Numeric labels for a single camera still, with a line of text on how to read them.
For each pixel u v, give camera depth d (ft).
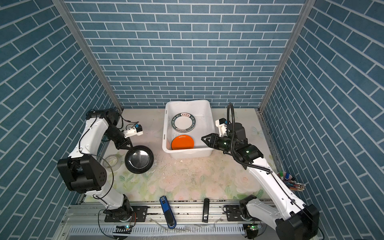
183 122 3.57
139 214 2.41
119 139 2.23
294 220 1.22
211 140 2.14
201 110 3.74
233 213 2.41
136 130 2.40
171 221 2.23
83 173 1.47
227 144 2.00
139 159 2.64
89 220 2.38
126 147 2.32
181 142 3.26
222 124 2.19
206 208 2.37
